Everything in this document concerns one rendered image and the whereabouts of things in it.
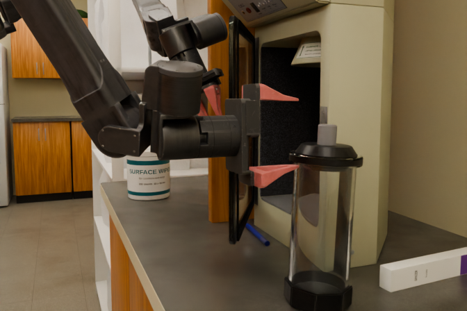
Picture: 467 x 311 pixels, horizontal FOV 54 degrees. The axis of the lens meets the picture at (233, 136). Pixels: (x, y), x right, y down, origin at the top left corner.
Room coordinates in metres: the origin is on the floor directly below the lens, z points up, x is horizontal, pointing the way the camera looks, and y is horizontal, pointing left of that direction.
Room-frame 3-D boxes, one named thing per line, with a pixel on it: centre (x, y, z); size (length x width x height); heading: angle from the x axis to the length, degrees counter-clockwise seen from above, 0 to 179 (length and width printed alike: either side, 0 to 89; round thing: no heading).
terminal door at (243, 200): (0.93, -0.02, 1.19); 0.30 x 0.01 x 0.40; 171
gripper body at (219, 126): (0.63, 0.02, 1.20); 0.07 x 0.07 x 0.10; 21
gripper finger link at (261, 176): (0.65, -0.05, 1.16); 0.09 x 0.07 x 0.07; 111
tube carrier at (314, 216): (0.68, -0.13, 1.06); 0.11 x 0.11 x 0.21
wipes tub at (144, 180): (1.41, 0.26, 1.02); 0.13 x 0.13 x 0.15
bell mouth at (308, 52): (0.96, -0.21, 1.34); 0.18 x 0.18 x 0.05
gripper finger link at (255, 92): (0.66, -0.05, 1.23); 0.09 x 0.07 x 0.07; 111
